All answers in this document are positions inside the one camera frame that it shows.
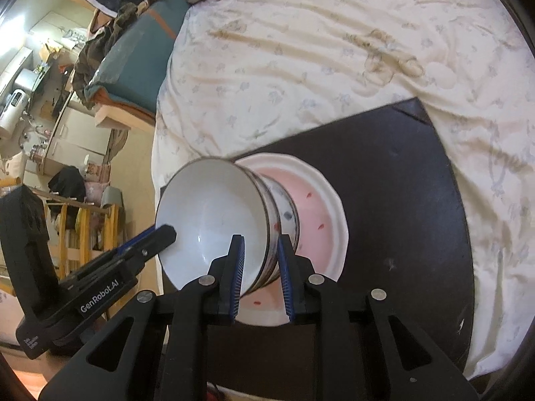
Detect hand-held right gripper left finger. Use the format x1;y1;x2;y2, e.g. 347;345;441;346
37;234;245;401

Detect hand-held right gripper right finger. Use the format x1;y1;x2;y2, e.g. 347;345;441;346
277;234;479;401

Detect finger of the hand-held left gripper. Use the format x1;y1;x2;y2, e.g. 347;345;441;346
61;224;177;282
63;226;157;274

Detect pink strawberry plate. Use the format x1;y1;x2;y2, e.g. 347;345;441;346
232;153;348;327

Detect yellow wooden rack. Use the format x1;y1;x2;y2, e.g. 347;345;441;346
33;188;126;276

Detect pink floral storage box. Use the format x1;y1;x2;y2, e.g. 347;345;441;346
84;163;113;207

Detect black garment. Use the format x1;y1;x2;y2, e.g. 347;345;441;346
47;166;87;201

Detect white kitchen base cabinets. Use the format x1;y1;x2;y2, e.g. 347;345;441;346
23;92;126;180

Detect white water heater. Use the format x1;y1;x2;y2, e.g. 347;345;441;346
0;88;32;138

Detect dark wooden board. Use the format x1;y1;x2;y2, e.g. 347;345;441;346
159;97;475;401

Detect olive camouflage clothing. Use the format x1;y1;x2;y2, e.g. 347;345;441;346
73;2;147;107

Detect wooden bed frame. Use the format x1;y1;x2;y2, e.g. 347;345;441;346
94;100;156;134

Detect teal padded bed rail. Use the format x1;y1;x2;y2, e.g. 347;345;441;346
84;0;193;113

